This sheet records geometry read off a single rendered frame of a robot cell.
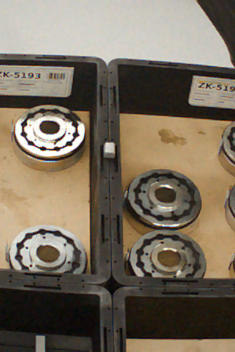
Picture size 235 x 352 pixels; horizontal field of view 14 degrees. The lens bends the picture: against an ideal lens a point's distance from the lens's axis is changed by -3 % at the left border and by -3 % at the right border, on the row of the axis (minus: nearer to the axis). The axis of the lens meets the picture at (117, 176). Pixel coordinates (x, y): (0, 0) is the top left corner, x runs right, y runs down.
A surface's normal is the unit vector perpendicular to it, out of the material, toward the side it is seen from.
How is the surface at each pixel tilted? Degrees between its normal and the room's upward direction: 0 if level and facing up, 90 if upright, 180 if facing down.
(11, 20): 0
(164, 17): 0
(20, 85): 90
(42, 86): 90
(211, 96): 90
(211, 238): 0
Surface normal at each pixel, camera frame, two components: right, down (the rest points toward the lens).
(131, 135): 0.11, -0.65
